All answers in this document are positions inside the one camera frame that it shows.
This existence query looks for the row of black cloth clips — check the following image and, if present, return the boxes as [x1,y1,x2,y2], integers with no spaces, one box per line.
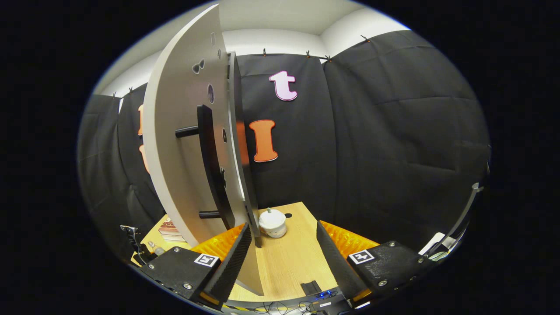
[112,34,371,98]

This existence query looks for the tangle of black cables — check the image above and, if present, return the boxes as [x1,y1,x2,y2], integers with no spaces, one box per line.
[227,301,315,315]

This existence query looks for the black backdrop cloth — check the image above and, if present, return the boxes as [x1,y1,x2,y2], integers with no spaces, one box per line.
[78,30,490,254]

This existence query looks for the black door handle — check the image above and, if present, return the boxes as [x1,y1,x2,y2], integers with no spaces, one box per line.
[175,104,237,230]

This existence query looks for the beige cabinet door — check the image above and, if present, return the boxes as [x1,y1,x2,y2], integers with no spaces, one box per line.
[143,3,265,296]

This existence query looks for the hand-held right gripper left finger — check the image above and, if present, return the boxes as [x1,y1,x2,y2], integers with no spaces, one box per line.
[139,222,253,309]

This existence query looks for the black electronic device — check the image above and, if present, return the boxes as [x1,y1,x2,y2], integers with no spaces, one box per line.
[308,289,353,315]

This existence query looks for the brown cover book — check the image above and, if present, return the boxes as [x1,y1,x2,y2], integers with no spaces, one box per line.
[157,217,188,242]

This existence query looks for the grey cabinet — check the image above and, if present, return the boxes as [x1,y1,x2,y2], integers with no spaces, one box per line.
[225,50,261,237]

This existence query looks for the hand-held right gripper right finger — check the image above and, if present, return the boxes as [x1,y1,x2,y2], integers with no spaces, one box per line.
[316,220,438,305]

